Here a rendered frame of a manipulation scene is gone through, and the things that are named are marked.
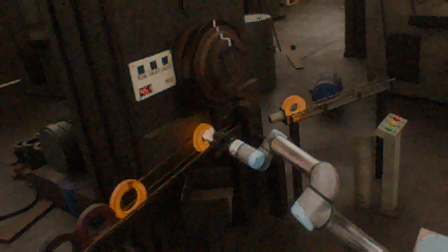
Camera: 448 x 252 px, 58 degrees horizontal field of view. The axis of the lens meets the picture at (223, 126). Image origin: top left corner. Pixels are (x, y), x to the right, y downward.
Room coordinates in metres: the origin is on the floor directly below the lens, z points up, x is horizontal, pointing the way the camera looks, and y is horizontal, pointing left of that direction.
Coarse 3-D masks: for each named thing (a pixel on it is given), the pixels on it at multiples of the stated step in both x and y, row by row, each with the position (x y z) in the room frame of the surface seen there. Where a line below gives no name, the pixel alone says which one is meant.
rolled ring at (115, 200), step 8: (120, 184) 1.60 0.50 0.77; (128, 184) 1.61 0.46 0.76; (136, 184) 1.64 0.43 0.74; (120, 192) 1.57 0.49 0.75; (144, 192) 1.66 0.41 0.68; (112, 200) 1.55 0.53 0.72; (120, 200) 1.56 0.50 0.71; (112, 208) 1.54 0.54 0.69; (120, 208) 1.55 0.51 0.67; (120, 216) 1.55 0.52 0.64
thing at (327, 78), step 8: (328, 72) 4.22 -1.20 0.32; (320, 80) 4.02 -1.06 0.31; (328, 80) 3.96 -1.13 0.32; (336, 80) 3.97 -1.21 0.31; (312, 88) 4.03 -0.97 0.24; (320, 88) 3.87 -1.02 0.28; (328, 88) 3.84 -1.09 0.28; (336, 88) 3.83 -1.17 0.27; (312, 96) 3.92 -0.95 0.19; (320, 96) 3.87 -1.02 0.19; (328, 96) 3.84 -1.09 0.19; (336, 96) 3.82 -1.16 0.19; (328, 104) 3.85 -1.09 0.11
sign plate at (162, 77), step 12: (144, 60) 1.93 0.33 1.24; (156, 60) 1.98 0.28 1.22; (168, 60) 2.04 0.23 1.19; (132, 72) 1.87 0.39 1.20; (156, 72) 1.97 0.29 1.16; (168, 72) 2.03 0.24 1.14; (144, 84) 1.90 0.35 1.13; (156, 84) 1.96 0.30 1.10; (168, 84) 2.02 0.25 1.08; (144, 96) 1.89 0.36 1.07
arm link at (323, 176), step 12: (276, 132) 1.93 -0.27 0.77; (264, 144) 1.92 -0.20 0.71; (276, 144) 1.83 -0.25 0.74; (288, 144) 1.77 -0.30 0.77; (288, 156) 1.68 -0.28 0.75; (300, 156) 1.61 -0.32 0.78; (300, 168) 1.56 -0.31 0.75; (312, 168) 1.46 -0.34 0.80; (324, 168) 1.42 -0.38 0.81; (312, 180) 1.40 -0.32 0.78; (324, 180) 1.37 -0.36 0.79; (336, 180) 1.38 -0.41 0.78; (324, 192) 1.33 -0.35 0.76; (336, 192) 1.35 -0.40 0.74
